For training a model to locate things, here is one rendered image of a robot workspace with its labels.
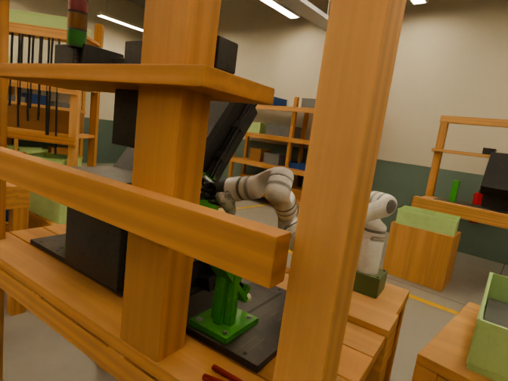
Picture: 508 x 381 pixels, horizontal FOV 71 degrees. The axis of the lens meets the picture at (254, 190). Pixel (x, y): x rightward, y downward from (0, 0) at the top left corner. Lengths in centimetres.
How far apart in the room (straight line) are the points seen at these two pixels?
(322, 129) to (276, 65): 761
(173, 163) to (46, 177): 44
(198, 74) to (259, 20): 812
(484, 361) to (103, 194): 120
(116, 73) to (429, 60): 621
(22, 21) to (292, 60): 527
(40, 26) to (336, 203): 361
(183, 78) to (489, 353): 118
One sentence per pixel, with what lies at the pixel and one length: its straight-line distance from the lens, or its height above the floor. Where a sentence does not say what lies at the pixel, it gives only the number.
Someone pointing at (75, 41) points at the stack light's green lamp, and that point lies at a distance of 117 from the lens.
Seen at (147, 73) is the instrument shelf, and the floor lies 152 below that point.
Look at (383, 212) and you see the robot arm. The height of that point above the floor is 120.
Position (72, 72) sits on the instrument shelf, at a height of 152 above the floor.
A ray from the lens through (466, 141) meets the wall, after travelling 647.
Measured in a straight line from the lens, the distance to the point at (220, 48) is 85.
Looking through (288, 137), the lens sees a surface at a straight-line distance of 698.
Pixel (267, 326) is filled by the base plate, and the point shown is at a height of 90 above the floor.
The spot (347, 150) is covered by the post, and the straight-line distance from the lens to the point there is 56.
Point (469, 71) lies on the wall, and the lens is 663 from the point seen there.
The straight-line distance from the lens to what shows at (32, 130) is 392.
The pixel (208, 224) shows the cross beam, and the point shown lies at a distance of 65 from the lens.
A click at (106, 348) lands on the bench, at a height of 83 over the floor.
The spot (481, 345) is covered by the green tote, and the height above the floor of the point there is 88.
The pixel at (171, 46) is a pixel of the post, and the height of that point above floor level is 158.
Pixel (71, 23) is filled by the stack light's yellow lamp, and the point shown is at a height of 166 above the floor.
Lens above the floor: 143
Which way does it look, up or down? 9 degrees down
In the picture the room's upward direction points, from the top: 7 degrees clockwise
